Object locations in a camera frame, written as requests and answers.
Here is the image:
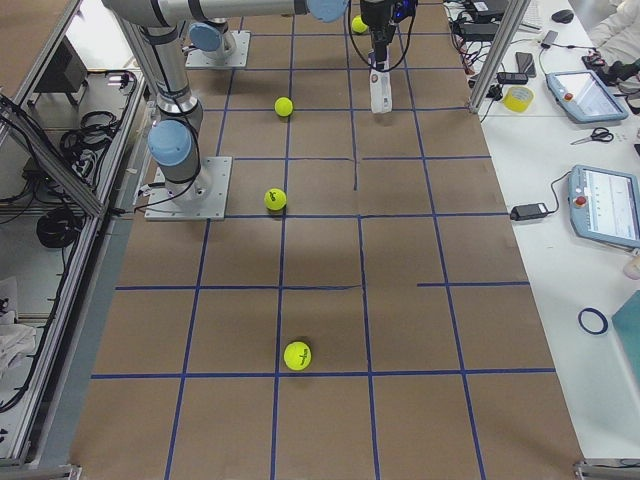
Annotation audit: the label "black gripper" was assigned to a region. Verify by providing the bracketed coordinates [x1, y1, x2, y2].
[360, 0, 395, 71]

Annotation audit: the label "clear tennis ball can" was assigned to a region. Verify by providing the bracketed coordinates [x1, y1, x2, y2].
[369, 70, 393, 114]

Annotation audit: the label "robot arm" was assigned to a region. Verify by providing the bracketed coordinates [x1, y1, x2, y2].
[185, 1, 417, 74]
[104, 1, 347, 205]

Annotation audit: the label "outer tennis ball with logo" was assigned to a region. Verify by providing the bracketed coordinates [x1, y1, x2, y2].
[351, 15, 368, 35]

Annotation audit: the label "tennis ball near base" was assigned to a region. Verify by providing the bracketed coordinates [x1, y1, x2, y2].
[283, 341, 312, 372]
[274, 96, 294, 118]

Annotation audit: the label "middle tennis ball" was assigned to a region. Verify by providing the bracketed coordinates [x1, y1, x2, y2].
[264, 188, 287, 212]

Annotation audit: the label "black smartphone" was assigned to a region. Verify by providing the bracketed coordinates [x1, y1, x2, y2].
[515, 51, 537, 78]

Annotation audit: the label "yellow tape roll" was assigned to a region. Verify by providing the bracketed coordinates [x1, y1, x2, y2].
[503, 86, 534, 113]

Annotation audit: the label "black computer mouse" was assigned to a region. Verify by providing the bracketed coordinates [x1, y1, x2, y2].
[550, 9, 574, 24]

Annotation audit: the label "far teach pendant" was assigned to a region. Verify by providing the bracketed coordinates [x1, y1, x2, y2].
[545, 70, 628, 123]

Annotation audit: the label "teach pendant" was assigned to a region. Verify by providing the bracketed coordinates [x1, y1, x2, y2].
[568, 165, 639, 249]
[545, 70, 628, 123]

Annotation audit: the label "black power adapter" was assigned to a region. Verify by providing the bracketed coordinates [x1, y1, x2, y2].
[509, 203, 549, 221]

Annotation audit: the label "scissors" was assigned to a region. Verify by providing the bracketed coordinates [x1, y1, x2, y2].
[571, 127, 614, 145]

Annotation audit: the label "near teach pendant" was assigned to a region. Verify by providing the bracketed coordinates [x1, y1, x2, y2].
[568, 165, 639, 249]

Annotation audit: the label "teal box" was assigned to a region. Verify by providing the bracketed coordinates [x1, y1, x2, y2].
[612, 290, 640, 379]

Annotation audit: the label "aluminium frame post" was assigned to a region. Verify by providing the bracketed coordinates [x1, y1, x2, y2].
[468, 0, 530, 114]

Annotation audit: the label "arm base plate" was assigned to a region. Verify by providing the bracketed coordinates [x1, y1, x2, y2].
[185, 28, 251, 70]
[144, 156, 233, 221]

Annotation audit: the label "blue tape ring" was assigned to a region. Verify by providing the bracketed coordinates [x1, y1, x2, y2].
[578, 307, 610, 336]

